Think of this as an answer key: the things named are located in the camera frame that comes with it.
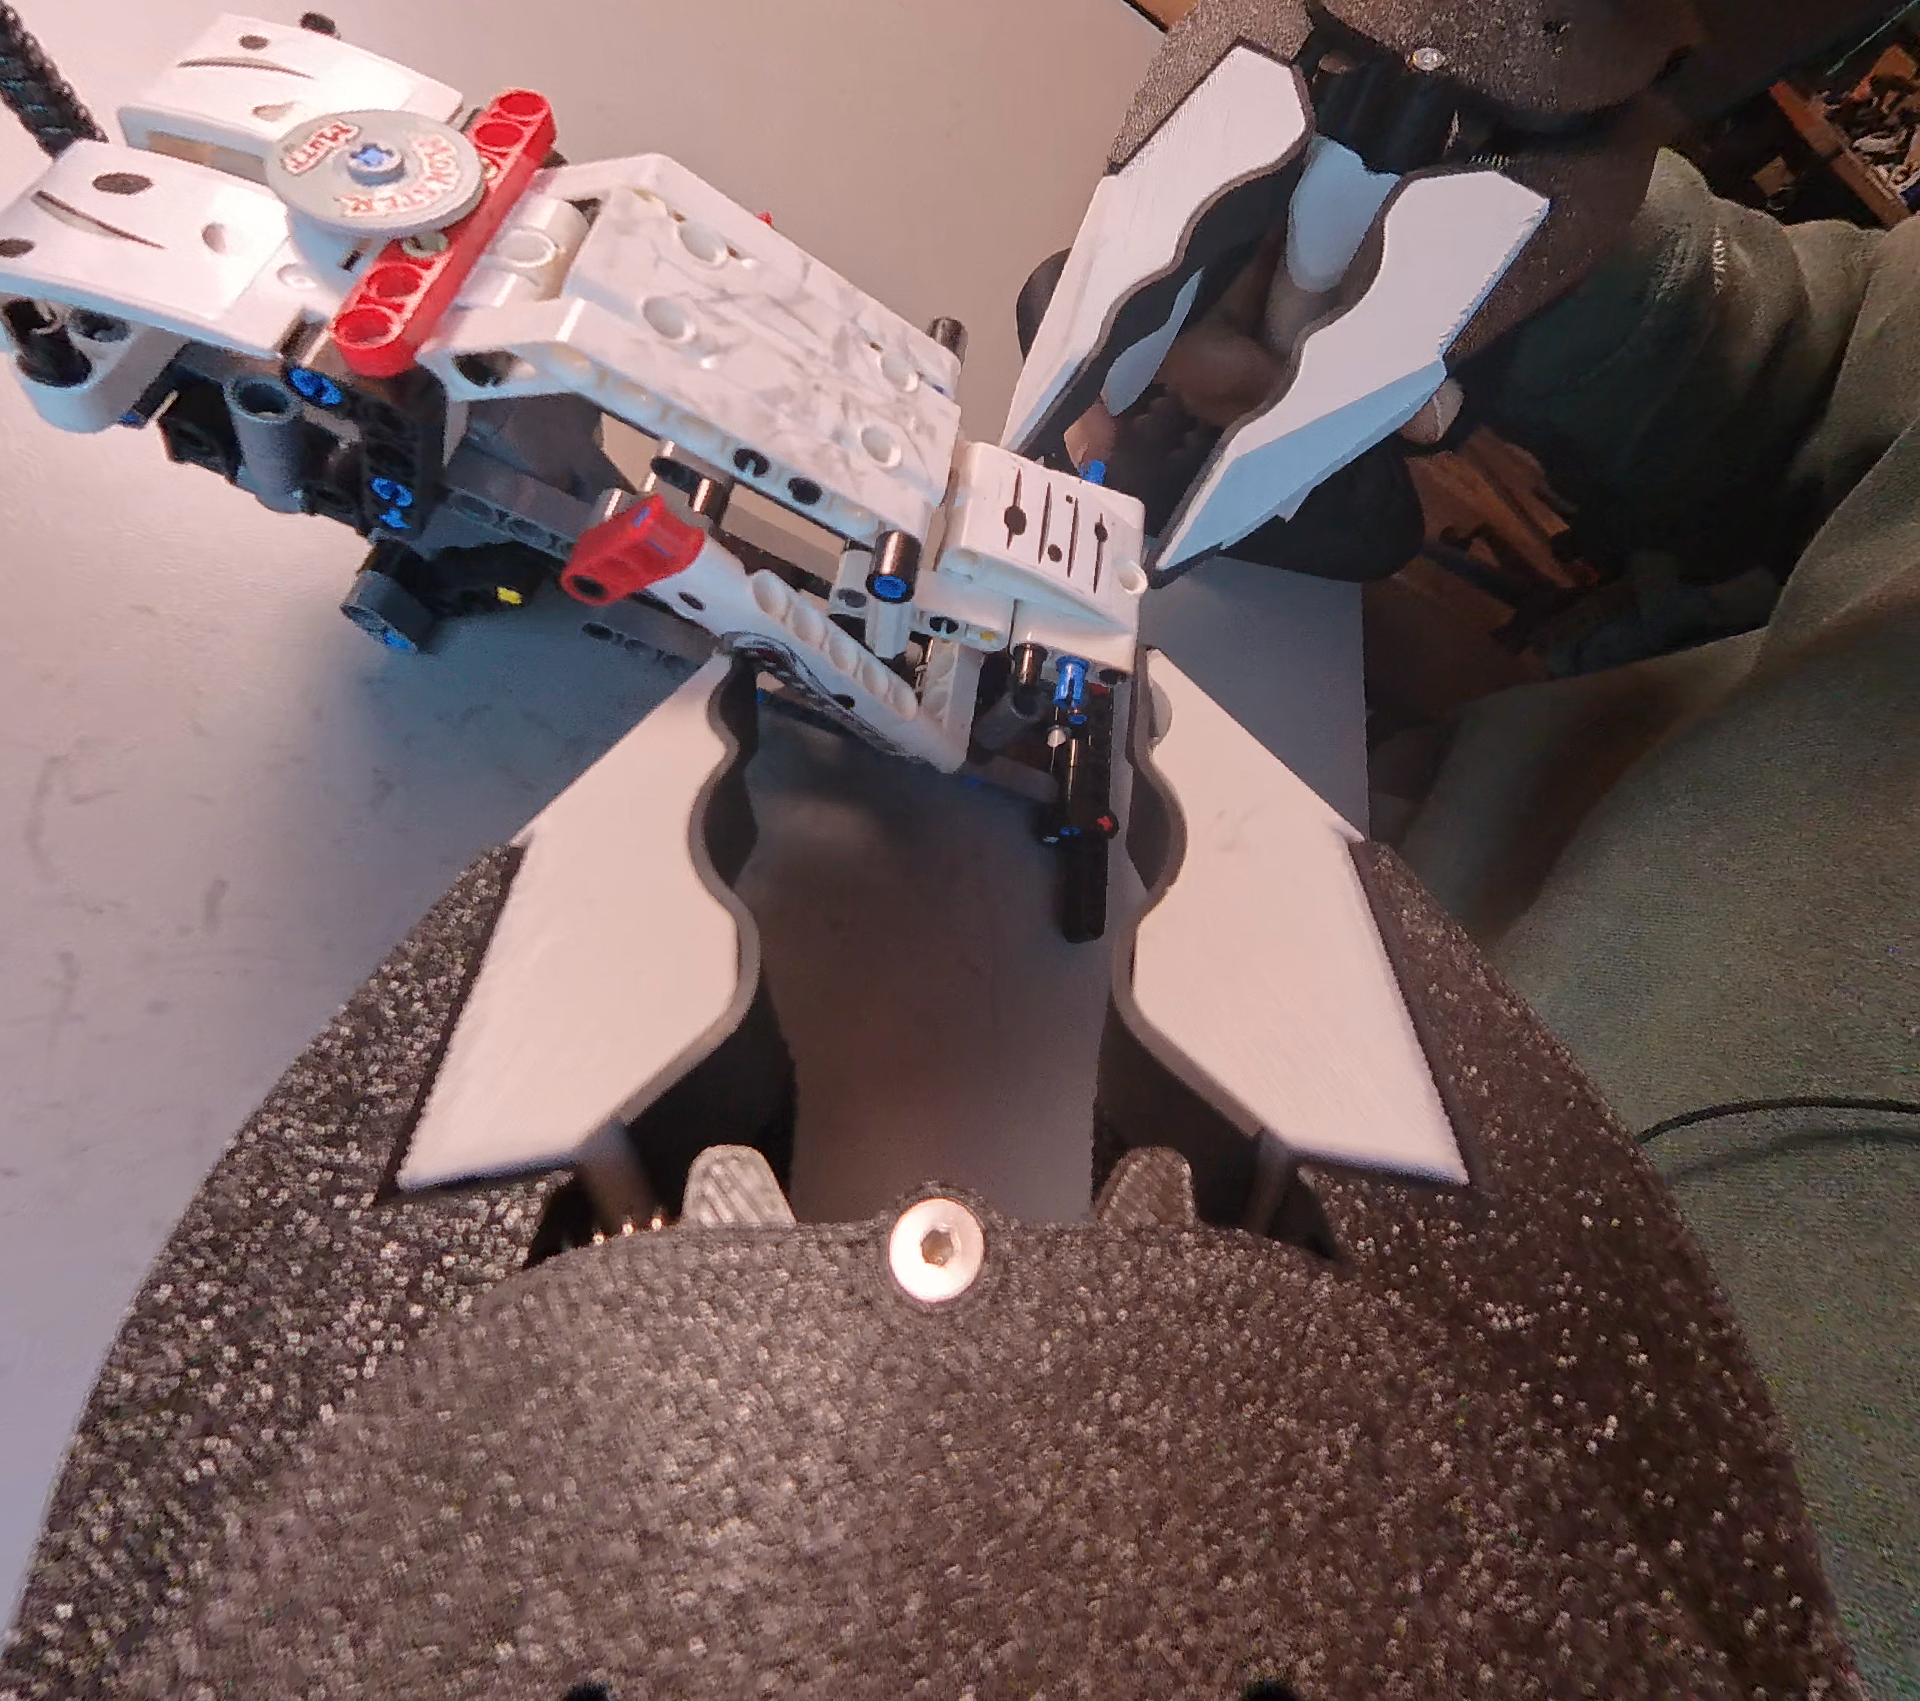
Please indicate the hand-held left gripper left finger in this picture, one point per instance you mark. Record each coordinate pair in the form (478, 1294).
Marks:
(585, 983)

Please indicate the person's right hand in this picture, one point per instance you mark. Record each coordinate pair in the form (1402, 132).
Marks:
(1223, 366)

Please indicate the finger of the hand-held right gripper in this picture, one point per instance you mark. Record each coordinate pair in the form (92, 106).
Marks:
(1186, 172)
(1395, 336)

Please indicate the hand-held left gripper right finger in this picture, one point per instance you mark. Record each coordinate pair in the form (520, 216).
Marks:
(1290, 997)

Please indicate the white brick toy truck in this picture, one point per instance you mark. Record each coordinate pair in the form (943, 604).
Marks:
(719, 290)

